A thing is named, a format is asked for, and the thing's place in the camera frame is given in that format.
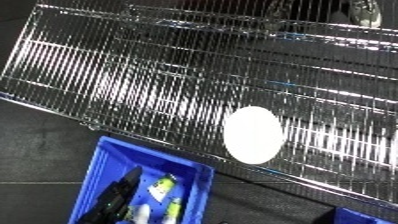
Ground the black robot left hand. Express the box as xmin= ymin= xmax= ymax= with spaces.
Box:
xmin=78 ymin=165 xmax=146 ymax=224

